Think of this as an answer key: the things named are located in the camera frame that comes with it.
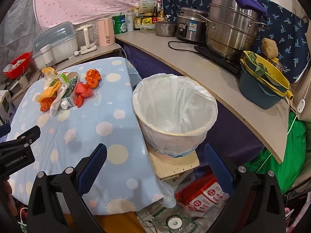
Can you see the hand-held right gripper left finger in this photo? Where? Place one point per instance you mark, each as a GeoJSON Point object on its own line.
{"type": "Point", "coordinates": [93, 167]}

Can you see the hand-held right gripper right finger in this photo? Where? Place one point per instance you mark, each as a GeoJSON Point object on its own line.
{"type": "Point", "coordinates": [218, 167]}

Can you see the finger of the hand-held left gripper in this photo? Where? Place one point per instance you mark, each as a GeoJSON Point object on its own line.
{"type": "Point", "coordinates": [26, 138]}

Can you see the white tissue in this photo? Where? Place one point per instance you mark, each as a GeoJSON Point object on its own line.
{"type": "Point", "coordinates": [56, 104]}

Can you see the green white drink carton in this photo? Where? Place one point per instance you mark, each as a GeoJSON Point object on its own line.
{"type": "Point", "coordinates": [71, 92]}

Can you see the clear plastic bag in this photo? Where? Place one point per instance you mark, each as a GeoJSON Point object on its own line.
{"type": "Point", "coordinates": [49, 77]}

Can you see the bin with white plastic liner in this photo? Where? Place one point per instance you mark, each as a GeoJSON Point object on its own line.
{"type": "Point", "coordinates": [175, 116]}

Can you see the red plastic bag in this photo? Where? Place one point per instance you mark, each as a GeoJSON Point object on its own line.
{"type": "Point", "coordinates": [83, 93]}

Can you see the beige paper cup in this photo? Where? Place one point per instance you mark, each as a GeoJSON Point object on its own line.
{"type": "Point", "coordinates": [71, 75]}

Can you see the orange paper ball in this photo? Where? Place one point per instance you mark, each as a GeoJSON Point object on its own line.
{"type": "Point", "coordinates": [93, 77]}

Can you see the person's left hand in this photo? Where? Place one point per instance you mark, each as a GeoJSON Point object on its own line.
{"type": "Point", "coordinates": [7, 196]}

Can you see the red white packet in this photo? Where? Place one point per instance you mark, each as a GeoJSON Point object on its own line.
{"type": "Point", "coordinates": [204, 197]}

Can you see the dark blue counter curtain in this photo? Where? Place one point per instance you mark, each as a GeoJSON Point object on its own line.
{"type": "Point", "coordinates": [226, 131]}

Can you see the beige speckled board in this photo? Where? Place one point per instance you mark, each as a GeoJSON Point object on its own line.
{"type": "Point", "coordinates": [175, 167]}

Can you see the clear plastic bottle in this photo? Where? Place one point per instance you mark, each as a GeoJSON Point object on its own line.
{"type": "Point", "coordinates": [173, 219]}

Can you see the green plastic bag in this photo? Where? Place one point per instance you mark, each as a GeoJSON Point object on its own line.
{"type": "Point", "coordinates": [286, 155]}

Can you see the red plastic basin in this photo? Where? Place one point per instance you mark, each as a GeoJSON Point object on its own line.
{"type": "Point", "coordinates": [18, 65]}

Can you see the blue plastic basin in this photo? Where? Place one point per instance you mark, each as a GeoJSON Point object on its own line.
{"type": "Point", "coordinates": [257, 94]}

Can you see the white plastic canister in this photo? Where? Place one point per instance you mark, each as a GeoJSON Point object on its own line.
{"type": "Point", "coordinates": [46, 54]}

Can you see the white power plug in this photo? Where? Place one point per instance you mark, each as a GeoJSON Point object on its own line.
{"type": "Point", "coordinates": [77, 53]}

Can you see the white dish box clear lid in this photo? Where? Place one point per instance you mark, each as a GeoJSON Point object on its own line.
{"type": "Point", "coordinates": [60, 41]}

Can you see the black induction cooker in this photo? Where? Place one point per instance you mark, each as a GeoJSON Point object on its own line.
{"type": "Point", "coordinates": [218, 62]}

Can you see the stacked yellow teal basins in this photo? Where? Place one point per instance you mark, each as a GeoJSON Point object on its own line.
{"type": "Point", "coordinates": [274, 75]}

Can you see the glass electric kettle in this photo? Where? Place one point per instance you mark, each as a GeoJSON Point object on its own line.
{"type": "Point", "coordinates": [85, 37]}

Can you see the brown loofah sponge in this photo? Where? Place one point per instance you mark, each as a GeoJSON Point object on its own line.
{"type": "Point", "coordinates": [269, 48]}

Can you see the pink electric kettle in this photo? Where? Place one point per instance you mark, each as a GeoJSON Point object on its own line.
{"type": "Point", "coordinates": [105, 32]}

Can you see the large steel steamer pot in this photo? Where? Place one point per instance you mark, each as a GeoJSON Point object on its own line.
{"type": "Point", "coordinates": [233, 29]}

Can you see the steel rice cooker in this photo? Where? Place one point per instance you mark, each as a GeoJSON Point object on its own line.
{"type": "Point", "coordinates": [192, 28]}

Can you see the green tin can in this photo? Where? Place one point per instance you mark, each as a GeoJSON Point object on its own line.
{"type": "Point", "coordinates": [120, 25]}

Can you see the small steel pot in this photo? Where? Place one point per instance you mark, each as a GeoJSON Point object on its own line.
{"type": "Point", "coordinates": [165, 29]}

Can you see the glass food container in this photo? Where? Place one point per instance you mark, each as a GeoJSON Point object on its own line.
{"type": "Point", "coordinates": [147, 29]}

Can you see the white thermos bottle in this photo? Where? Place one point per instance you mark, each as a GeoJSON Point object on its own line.
{"type": "Point", "coordinates": [130, 21]}

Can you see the navy leaf print cloth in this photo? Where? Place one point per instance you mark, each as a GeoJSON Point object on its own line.
{"type": "Point", "coordinates": [284, 29]}

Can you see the dark soy sauce bottle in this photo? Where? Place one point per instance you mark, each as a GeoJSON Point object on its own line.
{"type": "Point", "coordinates": [137, 20]}

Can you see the pink dotted cloth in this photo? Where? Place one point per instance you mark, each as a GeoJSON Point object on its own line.
{"type": "Point", "coordinates": [97, 0]}

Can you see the dark vinegar bottle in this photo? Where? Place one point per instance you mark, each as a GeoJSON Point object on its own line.
{"type": "Point", "coordinates": [155, 11]}

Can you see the purple cloth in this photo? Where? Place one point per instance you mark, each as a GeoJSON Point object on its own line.
{"type": "Point", "coordinates": [245, 1]}

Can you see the white cardboard box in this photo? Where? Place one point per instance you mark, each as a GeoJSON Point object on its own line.
{"type": "Point", "coordinates": [147, 6]}

